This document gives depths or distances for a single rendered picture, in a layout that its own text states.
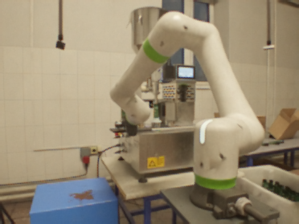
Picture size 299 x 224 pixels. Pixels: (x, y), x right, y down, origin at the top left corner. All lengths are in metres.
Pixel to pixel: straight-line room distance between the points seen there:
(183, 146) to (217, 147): 0.77
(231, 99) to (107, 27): 2.40
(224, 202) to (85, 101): 2.38
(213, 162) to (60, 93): 2.37
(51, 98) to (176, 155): 1.84
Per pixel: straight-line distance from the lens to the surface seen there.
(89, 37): 2.91
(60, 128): 2.81
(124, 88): 0.98
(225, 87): 0.79
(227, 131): 0.61
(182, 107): 1.59
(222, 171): 0.63
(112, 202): 1.45
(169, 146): 1.32
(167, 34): 0.76
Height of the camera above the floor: 1.23
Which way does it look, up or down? 4 degrees down
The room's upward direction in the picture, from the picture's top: straight up
